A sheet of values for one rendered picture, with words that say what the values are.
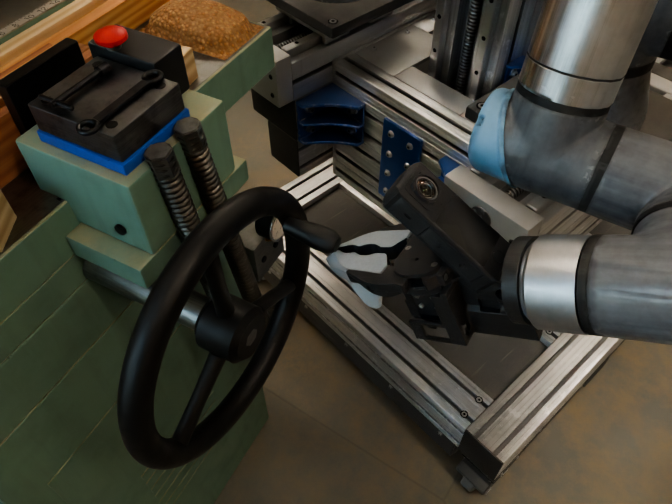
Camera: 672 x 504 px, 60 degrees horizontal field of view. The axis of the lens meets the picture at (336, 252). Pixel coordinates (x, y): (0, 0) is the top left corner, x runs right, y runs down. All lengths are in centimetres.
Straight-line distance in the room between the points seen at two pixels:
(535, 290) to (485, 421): 77
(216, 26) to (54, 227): 33
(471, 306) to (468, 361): 77
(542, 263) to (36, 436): 56
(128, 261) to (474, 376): 85
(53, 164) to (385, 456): 102
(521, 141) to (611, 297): 15
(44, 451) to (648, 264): 65
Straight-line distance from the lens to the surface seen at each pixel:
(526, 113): 50
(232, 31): 79
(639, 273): 43
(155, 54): 58
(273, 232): 87
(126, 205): 55
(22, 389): 70
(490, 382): 127
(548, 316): 46
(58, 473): 82
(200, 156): 57
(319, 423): 142
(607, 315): 44
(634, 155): 50
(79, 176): 57
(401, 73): 106
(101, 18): 82
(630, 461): 153
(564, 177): 50
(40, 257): 62
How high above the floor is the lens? 130
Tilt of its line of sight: 50 degrees down
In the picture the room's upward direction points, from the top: straight up
